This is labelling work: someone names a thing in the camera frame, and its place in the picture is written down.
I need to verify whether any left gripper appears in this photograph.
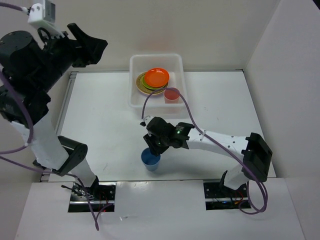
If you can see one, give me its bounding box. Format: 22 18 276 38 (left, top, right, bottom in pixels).
33 22 109 93

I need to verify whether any blue plastic cup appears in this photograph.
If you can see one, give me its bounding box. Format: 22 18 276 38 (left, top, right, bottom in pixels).
141 148 161 172

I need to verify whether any pink plastic cup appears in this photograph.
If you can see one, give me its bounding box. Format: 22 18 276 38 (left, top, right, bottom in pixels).
163 87 180 104

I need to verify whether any beige plate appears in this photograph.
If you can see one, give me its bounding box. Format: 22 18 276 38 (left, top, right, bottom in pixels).
135 73 170 97

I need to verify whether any green plate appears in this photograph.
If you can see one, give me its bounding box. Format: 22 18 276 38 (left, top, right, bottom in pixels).
141 75 168 90

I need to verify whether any orange plate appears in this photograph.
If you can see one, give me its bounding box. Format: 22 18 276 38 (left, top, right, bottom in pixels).
144 67 170 88

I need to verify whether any round bamboo mat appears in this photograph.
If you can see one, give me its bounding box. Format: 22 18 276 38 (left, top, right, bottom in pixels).
135 72 168 96

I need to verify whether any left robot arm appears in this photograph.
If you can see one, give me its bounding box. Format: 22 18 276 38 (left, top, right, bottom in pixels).
0 23 108 200

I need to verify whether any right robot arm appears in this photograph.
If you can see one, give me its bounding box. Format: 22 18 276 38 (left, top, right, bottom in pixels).
140 116 273 197

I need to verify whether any clear plastic bin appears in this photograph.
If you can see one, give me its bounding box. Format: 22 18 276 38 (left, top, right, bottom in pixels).
128 53 188 118

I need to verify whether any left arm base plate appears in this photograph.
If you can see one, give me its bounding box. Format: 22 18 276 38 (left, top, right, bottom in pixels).
68 182 116 213

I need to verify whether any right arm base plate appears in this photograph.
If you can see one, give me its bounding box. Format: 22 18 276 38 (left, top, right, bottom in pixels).
203 181 251 211

